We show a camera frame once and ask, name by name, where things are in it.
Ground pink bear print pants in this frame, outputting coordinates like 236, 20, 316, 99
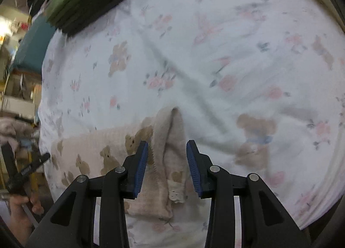
46, 107, 187, 219

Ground left hand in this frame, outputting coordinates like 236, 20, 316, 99
9, 192, 44, 246

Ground white floral bed sheet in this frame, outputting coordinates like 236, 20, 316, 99
37, 0, 345, 248

